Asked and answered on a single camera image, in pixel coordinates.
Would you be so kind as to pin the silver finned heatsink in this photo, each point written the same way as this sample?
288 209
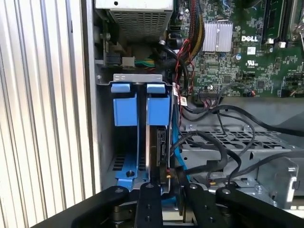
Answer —
217 35

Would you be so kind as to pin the grey disk bay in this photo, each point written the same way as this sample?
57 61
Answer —
104 133

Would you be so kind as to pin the green motherboard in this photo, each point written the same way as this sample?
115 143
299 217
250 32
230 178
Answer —
261 71

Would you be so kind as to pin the hard disk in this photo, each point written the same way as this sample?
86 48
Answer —
158 111

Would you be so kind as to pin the empty blue disk carrier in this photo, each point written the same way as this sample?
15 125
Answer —
124 111

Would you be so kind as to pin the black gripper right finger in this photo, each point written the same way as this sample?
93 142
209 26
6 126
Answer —
202 209

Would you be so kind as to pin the black PC case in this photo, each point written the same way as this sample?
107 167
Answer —
91 118

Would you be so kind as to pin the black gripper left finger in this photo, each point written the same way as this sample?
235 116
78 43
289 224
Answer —
149 209

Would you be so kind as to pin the silver power supply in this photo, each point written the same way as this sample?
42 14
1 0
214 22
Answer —
137 23

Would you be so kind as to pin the grey perforated drive cage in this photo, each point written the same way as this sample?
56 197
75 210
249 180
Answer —
273 166

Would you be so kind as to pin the black RAM slot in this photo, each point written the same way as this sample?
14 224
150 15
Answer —
273 21

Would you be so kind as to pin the CPU socket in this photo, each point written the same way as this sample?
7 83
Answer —
297 19

